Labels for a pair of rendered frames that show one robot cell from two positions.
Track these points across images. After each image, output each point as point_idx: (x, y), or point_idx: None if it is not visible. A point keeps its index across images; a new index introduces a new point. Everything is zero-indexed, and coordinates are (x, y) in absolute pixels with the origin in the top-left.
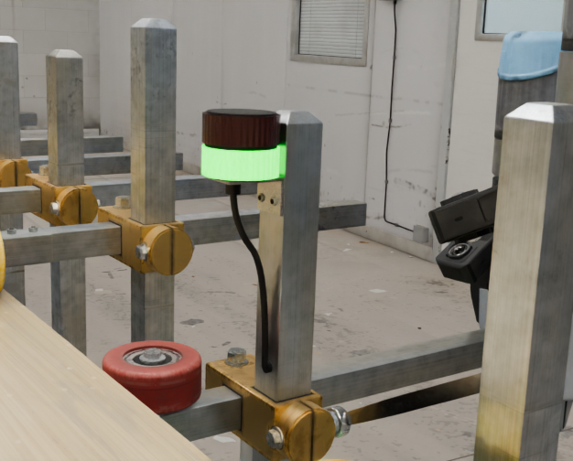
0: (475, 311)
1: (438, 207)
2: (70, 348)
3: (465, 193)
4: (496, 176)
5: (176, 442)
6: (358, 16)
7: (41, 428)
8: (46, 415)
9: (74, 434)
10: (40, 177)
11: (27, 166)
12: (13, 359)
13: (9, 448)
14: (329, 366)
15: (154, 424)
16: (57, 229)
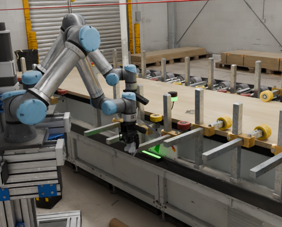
0: (138, 147)
1: (147, 100)
2: None
3: (145, 98)
4: (135, 120)
5: (173, 117)
6: None
7: (187, 117)
8: (188, 118)
9: (183, 117)
10: (247, 134)
11: (271, 145)
12: None
13: (188, 115)
14: (163, 137)
15: (176, 118)
16: (214, 123)
